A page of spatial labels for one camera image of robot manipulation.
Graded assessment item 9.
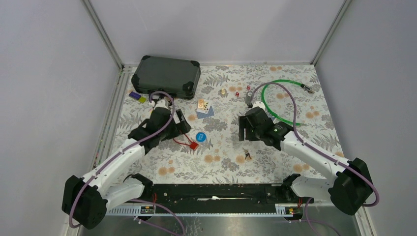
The red cable lock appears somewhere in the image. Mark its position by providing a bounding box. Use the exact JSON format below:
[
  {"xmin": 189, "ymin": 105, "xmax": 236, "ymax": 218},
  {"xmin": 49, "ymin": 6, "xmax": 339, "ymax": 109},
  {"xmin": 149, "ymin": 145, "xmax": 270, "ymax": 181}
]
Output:
[{"xmin": 173, "ymin": 134, "xmax": 199, "ymax": 151}]

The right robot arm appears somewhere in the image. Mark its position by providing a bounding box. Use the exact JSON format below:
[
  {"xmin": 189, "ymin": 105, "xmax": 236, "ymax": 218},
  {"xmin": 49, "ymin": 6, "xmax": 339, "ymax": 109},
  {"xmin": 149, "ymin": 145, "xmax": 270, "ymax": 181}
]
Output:
[{"xmin": 238, "ymin": 107, "xmax": 380, "ymax": 215}]

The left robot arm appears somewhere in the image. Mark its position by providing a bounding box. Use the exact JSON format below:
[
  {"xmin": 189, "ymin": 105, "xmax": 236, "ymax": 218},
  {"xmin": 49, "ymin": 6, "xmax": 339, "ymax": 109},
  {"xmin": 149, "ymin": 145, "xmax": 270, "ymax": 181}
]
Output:
[{"xmin": 61, "ymin": 106, "xmax": 191, "ymax": 229}]

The blue small blind chip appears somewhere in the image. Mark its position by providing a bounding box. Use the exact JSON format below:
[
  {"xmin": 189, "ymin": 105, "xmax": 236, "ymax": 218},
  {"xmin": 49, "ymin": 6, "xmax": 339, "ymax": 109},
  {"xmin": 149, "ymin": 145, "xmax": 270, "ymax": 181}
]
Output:
[{"xmin": 195, "ymin": 132, "xmax": 207, "ymax": 143}]

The blue-backed playing card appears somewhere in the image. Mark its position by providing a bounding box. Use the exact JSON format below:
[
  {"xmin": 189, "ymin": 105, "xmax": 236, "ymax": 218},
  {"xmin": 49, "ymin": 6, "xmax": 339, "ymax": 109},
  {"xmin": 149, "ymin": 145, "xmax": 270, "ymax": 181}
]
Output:
[{"xmin": 196, "ymin": 106, "xmax": 214, "ymax": 119}]

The grey patterned cylinder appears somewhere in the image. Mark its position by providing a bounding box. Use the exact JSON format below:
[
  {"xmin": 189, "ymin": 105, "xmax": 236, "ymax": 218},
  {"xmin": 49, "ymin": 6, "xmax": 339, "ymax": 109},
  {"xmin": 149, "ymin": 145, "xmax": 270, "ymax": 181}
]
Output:
[{"xmin": 244, "ymin": 91, "xmax": 253, "ymax": 108}]

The nine of spades card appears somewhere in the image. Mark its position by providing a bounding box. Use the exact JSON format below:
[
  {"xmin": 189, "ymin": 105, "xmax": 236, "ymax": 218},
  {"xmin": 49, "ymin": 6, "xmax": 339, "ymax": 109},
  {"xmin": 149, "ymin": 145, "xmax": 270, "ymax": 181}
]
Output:
[{"xmin": 196, "ymin": 99, "xmax": 211, "ymax": 114}]

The dark green carrying case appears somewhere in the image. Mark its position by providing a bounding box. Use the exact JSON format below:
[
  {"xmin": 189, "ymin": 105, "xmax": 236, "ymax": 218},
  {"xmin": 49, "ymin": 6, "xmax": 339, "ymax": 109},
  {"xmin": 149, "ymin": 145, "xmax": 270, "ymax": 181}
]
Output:
[{"xmin": 131, "ymin": 55, "xmax": 201, "ymax": 100}]

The blue toy brick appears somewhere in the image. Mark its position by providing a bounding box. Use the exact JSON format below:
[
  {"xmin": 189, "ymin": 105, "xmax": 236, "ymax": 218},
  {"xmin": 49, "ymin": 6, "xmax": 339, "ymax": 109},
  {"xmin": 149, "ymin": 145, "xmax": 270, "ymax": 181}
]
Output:
[{"xmin": 128, "ymin": 91, "xmax": 141, "ymax": 100}]

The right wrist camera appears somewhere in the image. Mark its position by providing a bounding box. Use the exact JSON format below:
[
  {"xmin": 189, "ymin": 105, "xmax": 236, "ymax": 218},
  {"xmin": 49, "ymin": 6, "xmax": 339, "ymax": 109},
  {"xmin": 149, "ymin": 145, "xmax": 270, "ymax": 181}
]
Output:
[{"xmin": 252, "ymin": 101, "xmax": 266, "ymax": 111}]

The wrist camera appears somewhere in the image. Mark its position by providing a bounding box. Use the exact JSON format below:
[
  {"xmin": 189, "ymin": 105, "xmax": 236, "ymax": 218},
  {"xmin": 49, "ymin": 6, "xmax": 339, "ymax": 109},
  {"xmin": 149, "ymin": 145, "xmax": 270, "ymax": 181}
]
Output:
[
  {"xmin": 154, "ymin": 99, "xmax": 170, "ymax": 110},
  {"xmin": 252, "ymin": 101, "xmax": 266, "ymax": 111}
]

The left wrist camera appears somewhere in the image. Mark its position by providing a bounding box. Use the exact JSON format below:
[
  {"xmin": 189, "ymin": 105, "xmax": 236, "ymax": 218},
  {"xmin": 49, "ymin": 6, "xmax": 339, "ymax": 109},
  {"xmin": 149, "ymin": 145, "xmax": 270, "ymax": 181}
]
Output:
[{"xmin": 154, "ymin": 99, "xmax": 170, "ymax": 110}]

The green cable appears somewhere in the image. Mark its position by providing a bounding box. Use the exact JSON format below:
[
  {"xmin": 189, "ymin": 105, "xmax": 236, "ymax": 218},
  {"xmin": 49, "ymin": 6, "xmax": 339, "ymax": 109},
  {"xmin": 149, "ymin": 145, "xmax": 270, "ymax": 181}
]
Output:
[{"xmin": 260, "ymin": 79, "xmax": 316, "ymax": 126}]

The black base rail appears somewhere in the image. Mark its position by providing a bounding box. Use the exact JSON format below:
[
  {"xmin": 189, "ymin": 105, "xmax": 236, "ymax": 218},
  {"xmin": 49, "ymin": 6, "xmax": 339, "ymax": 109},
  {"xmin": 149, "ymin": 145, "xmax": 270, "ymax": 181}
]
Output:
[{"xmin": 125, "ymin": 174, "xmax": 308, "ymax": 215}]

